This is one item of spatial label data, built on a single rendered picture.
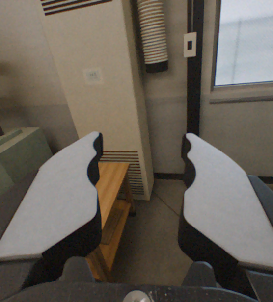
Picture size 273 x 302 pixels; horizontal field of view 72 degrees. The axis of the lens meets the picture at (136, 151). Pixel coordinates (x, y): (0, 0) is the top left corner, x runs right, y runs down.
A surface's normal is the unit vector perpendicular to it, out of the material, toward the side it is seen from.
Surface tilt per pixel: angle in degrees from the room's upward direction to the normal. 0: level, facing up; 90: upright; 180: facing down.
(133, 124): 90
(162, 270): 0
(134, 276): 0
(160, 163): 90
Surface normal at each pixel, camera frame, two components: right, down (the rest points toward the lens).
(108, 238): -0.14, -0.84
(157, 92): -0.22, 0.53
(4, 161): 0.96, 0.02
